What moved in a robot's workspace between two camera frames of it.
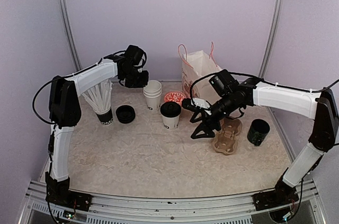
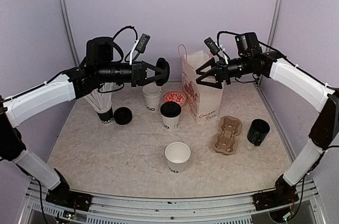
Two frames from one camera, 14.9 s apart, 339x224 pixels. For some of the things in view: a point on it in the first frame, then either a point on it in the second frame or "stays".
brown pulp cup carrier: x=225 y=141 stays
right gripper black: x=206 y=118 to x=222 y=71
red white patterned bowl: x=176 y=96 stays
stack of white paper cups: x=152 y=93 stays
